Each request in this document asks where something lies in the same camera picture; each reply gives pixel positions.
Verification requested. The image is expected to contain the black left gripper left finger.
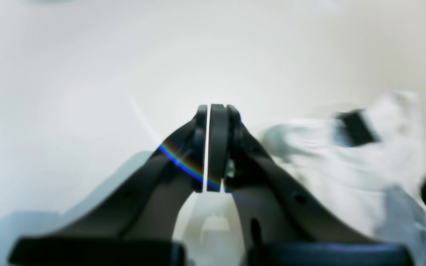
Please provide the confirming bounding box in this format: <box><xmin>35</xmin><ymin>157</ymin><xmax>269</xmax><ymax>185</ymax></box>
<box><xmin>9</xmin><ymin>105</ymin><xmax>207</xmax><ymax>266</ymax></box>

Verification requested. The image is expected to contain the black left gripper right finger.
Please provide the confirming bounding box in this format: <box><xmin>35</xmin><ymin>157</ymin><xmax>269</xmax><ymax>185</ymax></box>
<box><xmin>207</xmin><ymin>104</ymin><xmax>414</xmax><ymax>266</ymax></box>

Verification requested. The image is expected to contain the white t-shirt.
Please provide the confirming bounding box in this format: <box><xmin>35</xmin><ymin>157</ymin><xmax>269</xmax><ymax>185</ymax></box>
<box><xmin>261</xmin><ymin>91</ymin><xmax>426</xmax><ymax>266</ymax></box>

